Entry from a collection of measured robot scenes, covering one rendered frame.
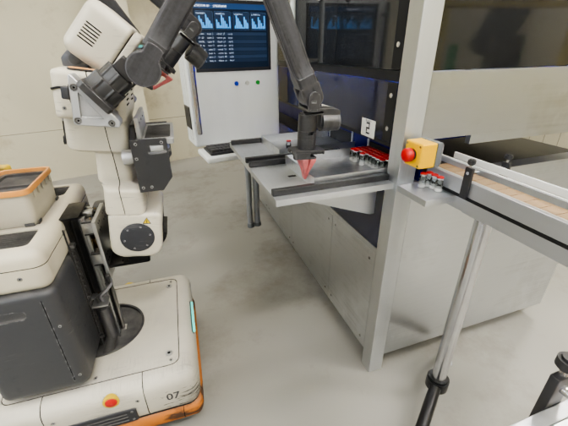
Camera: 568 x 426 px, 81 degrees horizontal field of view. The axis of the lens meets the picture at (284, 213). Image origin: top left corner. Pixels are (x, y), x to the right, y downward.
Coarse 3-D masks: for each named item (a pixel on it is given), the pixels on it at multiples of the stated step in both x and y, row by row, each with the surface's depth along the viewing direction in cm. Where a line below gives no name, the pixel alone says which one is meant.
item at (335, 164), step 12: (288, 156) 125; (324, 156) 130; (336, 156) 132; (348, 156) 133; (312, 168) 120; (324, 168) 120; (336, 168) 120; (348, 168) 120; (360, 168) 120; (372, 168) 120; (384, 168) 110; (312, 180) 104; (324, 180) 104
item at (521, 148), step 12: (288, 120) 212; (444, 144) 157; (456, 144) 156; (468, 144) 156; (480, 144) 156; (492, 144) 156; (504, 144) 156; (516, 144) 155; (528, 144) 155; (540, 144) 155; (480, 156) 138; (492, 156) 138; (504, 156) 138; (516, 156) 138; (528, 156) 138
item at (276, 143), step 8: (264, 136) 154; (272, 136) 155; (280, 136) 156; (288, 136) 158; (296, 136) 159; (320, 136) 163; (328, 136) 163; (264, 144) 151; (272, 144) 139; (280, 144) 151; (296, 144) 151; (320, 144) 150; (328, 144) 138; (336, 144) 139; (344, 144) 140; (352, 144) 141; (280, 152) 132; (288, 152) 133
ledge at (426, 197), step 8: (408, 184) 106; (416, 184) 106; (400, 192) 105; (408, 192) 101; (416, 192) 100; (424, 192) 100; (432, 192) 100; (440, 192) 100; (448, 192) 100; (416, 200) 98; (424, 200) 95; (432, 200) 95; (440, 200) 96; (448, 200) 97
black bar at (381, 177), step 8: (368, 176) 107; (376, 176) 108; (384, 176) 108; (304, 184) 101; (312, 184) 101; (320, 184) 102; (328, 184) 103; (336, 184) 104; (344, 184) 105; (352, 184) 106; (272, 192) 98; (280, 192) 98; (288, 192) 99; (296, 192) 100; (304, 192) 101
